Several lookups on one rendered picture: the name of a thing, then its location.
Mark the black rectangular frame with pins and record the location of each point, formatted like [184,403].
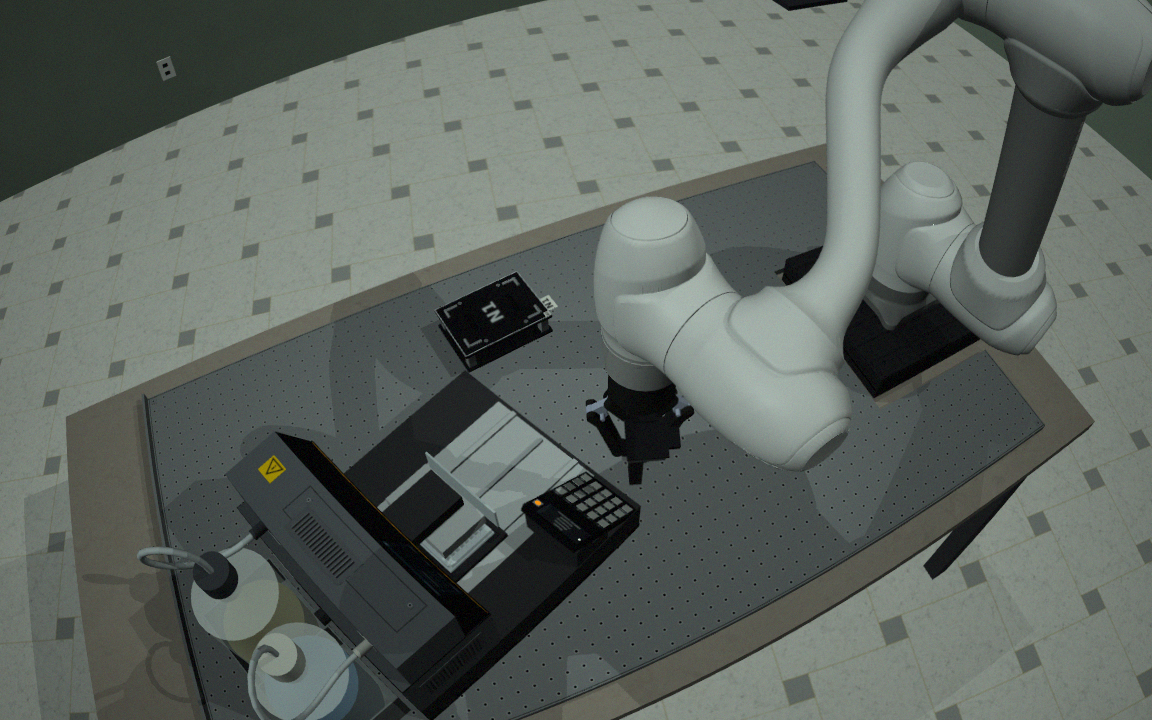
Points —
[493,321]

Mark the grey curved hose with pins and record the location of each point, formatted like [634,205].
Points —
[252,691]

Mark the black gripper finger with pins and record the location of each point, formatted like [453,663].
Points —
[596,415]
[675,417]

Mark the grey flexible hose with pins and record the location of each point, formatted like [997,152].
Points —
[186,555]

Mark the translucent plastic bottle with grey cap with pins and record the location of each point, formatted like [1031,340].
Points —
[285,687]

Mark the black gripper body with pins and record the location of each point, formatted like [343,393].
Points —
[637,402]

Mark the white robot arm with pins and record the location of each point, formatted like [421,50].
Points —
[763,370]

